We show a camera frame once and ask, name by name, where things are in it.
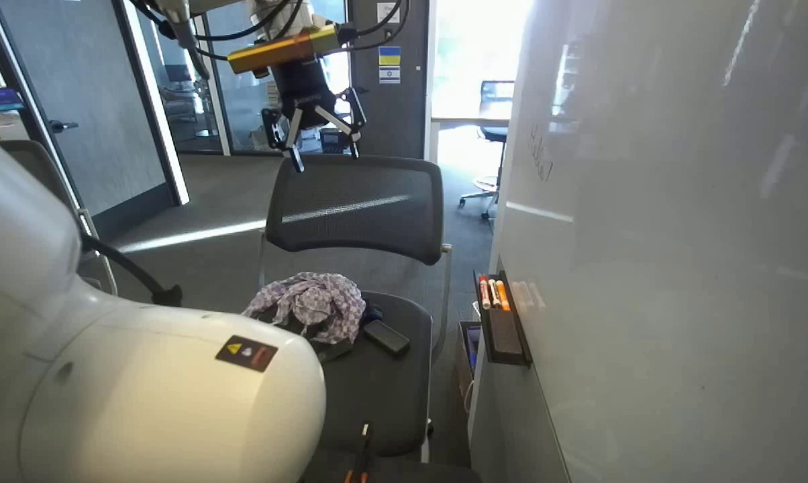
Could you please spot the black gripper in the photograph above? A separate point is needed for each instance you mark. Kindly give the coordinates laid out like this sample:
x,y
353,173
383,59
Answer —
x,y
301,95

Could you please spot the patterned floral cloth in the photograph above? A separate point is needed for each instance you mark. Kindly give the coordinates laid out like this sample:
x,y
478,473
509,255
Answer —
x,y
318,307

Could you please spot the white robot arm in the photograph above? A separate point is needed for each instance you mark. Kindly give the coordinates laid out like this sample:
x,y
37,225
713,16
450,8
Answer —
x,y
108,389

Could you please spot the grey mesh office chair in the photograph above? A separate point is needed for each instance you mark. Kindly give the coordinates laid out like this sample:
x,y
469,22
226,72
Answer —
x,y
372,218

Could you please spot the distant black office chair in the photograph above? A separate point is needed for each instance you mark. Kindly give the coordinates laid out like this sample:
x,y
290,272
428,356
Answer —
x,y
496,106

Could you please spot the blue yellow door sign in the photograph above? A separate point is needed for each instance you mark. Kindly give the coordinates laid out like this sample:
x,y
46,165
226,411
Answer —
x,y
390,65

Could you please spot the black whiteboard eraser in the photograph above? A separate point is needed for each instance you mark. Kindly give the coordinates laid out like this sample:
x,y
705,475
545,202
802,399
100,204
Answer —
x,y
387,336

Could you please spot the orange marker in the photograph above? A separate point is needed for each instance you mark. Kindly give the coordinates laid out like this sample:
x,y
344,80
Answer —
x,y
504,297

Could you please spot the black marker tray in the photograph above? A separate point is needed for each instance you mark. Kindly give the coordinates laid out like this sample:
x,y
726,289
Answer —
x,y
504,331

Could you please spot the large whiteboard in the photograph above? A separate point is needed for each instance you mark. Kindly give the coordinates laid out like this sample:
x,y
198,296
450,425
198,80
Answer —
x,y
653,228

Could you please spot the yellow wrist camera bar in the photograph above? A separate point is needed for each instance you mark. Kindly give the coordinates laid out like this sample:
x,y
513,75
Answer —
x,y
280,52

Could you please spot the black orange handled tool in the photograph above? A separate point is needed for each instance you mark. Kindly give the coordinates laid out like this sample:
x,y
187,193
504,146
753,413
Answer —
x,y
359,471

